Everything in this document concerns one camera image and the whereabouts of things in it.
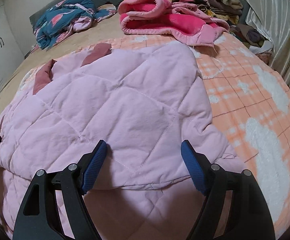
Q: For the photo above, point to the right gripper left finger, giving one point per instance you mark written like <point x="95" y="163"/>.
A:
<point x="38" y="216"/>

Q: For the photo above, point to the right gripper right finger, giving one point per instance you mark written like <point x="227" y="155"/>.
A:
<point x="234" y="206"/>

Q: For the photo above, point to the pink quilted jacket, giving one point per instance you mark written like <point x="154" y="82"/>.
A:
<point x="143" y="103"/>

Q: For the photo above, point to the pile of folded clothes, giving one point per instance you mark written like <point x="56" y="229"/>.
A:
<point x="234" y="12"/>

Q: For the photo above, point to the orange plaid fleece blanket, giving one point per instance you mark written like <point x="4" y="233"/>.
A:
<point x="250" y="103"/>

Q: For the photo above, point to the blue floral padded garment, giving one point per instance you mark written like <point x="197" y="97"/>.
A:
<point x="68" y="17"/>

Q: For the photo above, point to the tan bed sheet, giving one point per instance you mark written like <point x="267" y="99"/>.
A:
<point x="106" y="29"/>

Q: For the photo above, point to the hot pink fleece garment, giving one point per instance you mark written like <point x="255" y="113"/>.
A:
<point x="184" y="21"/>

